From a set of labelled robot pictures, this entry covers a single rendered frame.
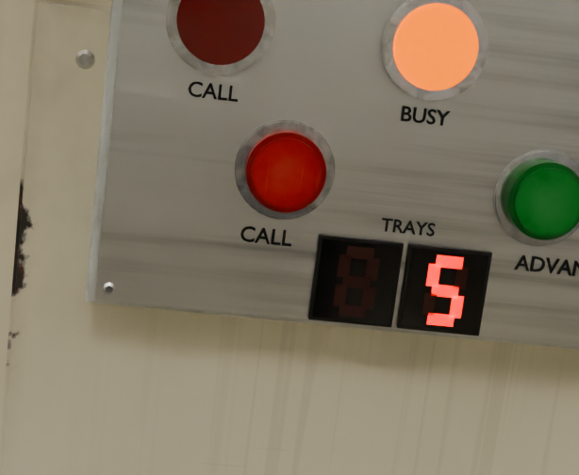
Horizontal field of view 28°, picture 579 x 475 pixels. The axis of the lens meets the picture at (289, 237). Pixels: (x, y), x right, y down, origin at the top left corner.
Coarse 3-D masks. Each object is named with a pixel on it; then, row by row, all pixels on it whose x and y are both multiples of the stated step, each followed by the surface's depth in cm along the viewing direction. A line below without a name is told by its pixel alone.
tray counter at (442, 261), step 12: (432, 264) 45; (444, 264) 45; (456, 264) 45; (432, 276) 45; (456, 276) 45; (432, 288) 45; (444, 288) 45; (456, 288) 45; (432, 300) 45; (456, 300) 45; (432, 312) 45; (456, 312) 45; (432, 324) 45; (444, 324) 45
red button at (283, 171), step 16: (256, 144) 43; (272, 144) 42; (288, 144) 42; (304, 144) 43; (256, 160) 43; (272, 160) 43; (288, 160) 43; (304, 160) 43; (320, 160) 43; (256, 176) 43; (272, 176) 43; (288, 176) 43; (304, 176) 43; (320, 176) 43; (256, 192) 43; (272, 192) 43; (288, 192) 43; (304, 192) 43; (320, 192) 43; (272, 208) 43; (288, 208) 43
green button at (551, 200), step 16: (544, 160) 44; (528, 176) 43; (544, 176) 44; (560, 176) 44; (576, 176) 44; (512, 192) 44; (528, 192) 44; (544, 192) 44; (560, 192) 44; (576, 192) 44; (512, 208) 44; (528, 208) 44; (544, 208) 44; (560, 208) 44; (576, 208) 44; (528, 224) 44; (544, 224) 44; (560, 224) 44
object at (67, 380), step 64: (0, 0) 45; (64, 0) 45; (0, 64) 45; (64, 64) 45; (0, 128) 46; (64, 128) 46; (0, 192) 46; (64, 192) 46; (0, 256) 47; (64, 256) 47; (0, 320) 47; (64, 320) 47; (128, 320) 48; (192, 320) 48; (256, 320) 48; (0, 384) 48; (64, 384) 48; (128, 384) 48; (192, 384) 48; (256, 384) 49; (320, 384) 49; (384, 384) 49; (448, 384) 49; (512, 384) 49; (576, 384) 50; (0, 448) 48; (64, 448) 48; (128, 448) 49; (192, 448) 49; (256, 448) 49; (320, 448) 49; (384, 448) 50; (448, 448) 50; (512, 448) 50; (576, 448) 50
